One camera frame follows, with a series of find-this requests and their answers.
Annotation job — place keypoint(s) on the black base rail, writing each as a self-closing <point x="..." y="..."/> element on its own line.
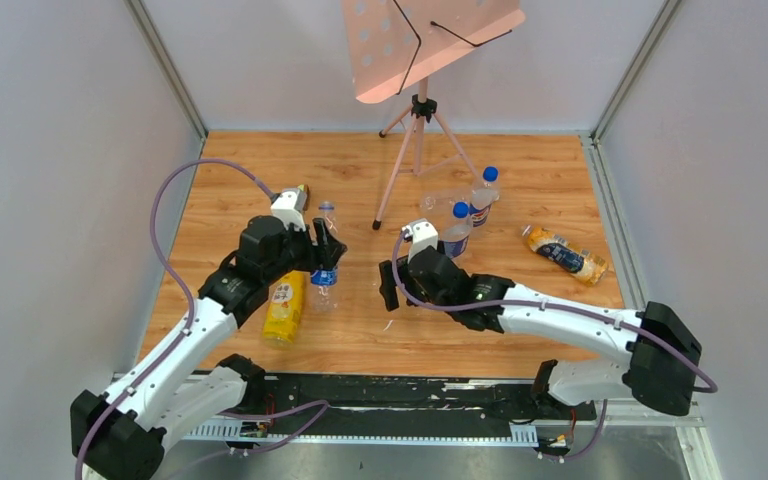
<point x="296" y="408"/>

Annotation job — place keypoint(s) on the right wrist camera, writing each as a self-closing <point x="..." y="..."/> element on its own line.
<point x="421" y="234"/>

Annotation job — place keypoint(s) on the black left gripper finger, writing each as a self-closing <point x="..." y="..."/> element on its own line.
<point x="329" y="254"/>
<point x="322" y="234"/>

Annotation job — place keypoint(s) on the clear bottle white cap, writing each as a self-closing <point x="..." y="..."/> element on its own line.
<point x="437" y="200"/>

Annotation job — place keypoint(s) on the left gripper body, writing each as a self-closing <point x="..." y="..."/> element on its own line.
<point x="317" y="249"/>

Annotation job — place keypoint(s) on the yellow juice bottle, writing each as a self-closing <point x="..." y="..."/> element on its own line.
<point x="285" y="309"/>

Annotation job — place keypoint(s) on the orange dark label bottle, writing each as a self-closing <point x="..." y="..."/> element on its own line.
<point x="582" y="264"/>

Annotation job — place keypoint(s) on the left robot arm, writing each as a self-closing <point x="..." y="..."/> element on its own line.
<point x="126" y="431"/>

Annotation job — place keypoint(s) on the pepsi bottle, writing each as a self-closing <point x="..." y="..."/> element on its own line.
<point x="485" y="192"/>
<point x="324" y="282"/>
<point x="457" y="230"/>

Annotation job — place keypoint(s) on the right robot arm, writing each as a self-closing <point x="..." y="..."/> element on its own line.
<point x="649" y="355"/>

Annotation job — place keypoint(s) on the pink music stand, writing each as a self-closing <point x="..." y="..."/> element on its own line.
<point x="395" y="45"/>

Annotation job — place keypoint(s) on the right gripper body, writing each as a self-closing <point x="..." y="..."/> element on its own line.
<point x="412" y="288"/>

